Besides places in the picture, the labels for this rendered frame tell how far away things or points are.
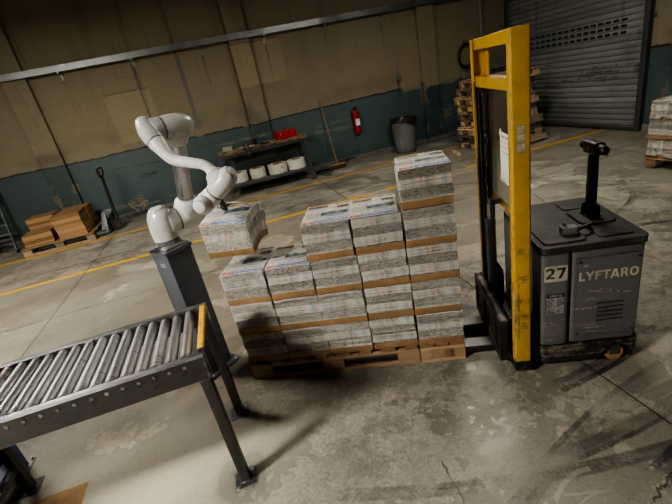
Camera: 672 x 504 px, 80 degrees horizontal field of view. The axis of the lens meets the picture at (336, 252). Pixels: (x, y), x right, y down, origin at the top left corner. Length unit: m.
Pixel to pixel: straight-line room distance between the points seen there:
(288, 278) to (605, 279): 1.76
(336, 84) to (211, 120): 2.75
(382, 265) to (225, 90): 7.04
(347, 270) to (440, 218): 0.62
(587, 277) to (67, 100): 8.70
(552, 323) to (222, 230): 1.96
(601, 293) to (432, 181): 1.10
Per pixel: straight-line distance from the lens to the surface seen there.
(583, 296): 2.57
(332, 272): 2.42
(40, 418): 2.16
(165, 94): 8.99
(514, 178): 2.13
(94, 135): 9.24
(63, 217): 8.53
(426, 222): 2.30
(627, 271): 2.60
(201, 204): 2.18
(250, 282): 2.55
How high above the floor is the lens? 1.79
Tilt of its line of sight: 23 degrees down
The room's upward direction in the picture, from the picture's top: 12 degrees counter-clockwise
